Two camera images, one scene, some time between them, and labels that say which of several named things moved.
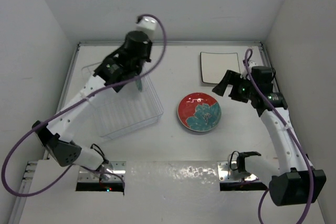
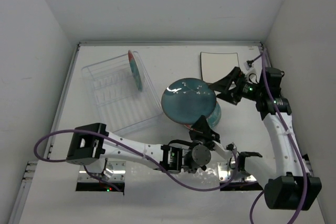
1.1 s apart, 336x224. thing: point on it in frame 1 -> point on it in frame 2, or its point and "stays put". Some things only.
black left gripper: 147,45 -> 201,128
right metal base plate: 227,174 stays put
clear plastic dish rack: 133,106 stays put
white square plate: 214,65 stays put
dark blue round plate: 139,84 -> 185,100
